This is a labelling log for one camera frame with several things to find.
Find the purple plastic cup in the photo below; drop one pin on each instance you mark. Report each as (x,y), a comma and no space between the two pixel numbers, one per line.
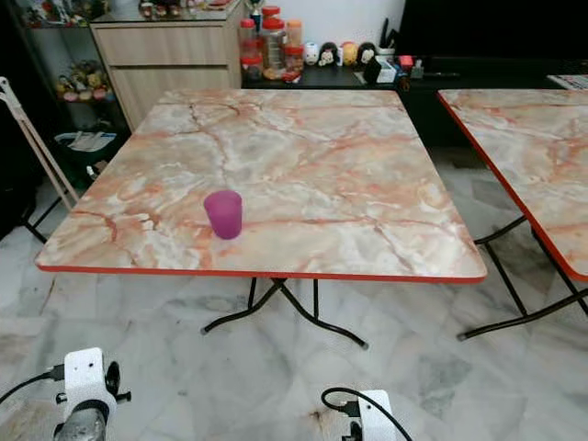
(224,216)

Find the beige folded wooden rack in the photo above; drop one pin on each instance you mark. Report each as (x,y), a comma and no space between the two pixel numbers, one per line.
(41,147)

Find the black glass display shelf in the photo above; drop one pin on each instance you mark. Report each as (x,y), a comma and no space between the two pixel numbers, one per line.
(78,110)

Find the marble-pattern folding table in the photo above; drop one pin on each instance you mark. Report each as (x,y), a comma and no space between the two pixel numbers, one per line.
(528,147)
(331,170)

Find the light wooden drawer cabinet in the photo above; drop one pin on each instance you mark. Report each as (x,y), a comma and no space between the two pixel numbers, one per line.
(165,60)

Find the slim clear jar red lid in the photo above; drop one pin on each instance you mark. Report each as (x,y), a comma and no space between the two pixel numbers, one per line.
(249,50)

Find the large clear jar red lid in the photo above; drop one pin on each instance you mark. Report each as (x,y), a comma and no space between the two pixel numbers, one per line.
(273,48)

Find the white round figurine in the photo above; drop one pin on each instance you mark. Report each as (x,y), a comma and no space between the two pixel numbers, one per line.
(311,53)

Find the orange-filled plastic jar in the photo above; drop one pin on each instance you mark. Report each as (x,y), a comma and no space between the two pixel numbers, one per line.
(294,41)

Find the yellow round figurine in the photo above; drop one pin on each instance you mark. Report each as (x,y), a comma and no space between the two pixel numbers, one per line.
(349,53)

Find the small white box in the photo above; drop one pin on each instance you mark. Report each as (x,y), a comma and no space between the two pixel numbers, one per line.
(379,71)

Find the black flat television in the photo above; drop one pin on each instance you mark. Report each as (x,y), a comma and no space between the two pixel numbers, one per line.
(496,26)

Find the printed magazine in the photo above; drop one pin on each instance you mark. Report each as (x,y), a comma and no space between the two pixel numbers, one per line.
(570,81)

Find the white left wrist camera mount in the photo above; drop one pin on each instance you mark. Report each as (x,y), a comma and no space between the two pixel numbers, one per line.
(84,372)

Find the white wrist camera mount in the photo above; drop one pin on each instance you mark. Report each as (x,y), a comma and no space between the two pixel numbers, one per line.
(84,372)
(377,413)

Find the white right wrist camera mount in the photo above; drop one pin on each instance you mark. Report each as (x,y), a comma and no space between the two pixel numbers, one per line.
(377,413)

